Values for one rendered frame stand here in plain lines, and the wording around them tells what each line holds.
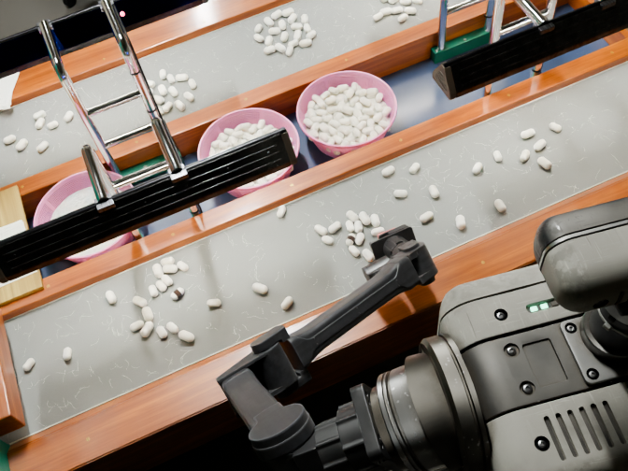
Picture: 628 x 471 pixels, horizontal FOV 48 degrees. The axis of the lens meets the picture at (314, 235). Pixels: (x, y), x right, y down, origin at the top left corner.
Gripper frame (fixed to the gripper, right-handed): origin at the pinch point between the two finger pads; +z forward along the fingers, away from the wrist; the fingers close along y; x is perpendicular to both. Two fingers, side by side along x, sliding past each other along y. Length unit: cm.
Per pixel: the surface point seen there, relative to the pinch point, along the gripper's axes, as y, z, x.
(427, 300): -1.4, -16.1, 11.6
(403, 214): -7.7, 4.0, -1.7
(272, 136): 17.8, -14.7, -34.4
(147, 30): 31, 73, -62
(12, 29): 86, 220, -85
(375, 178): -6.4, 14.0, -9.9
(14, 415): 87, -14, -1
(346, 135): -6.2, 28.3, -19.7
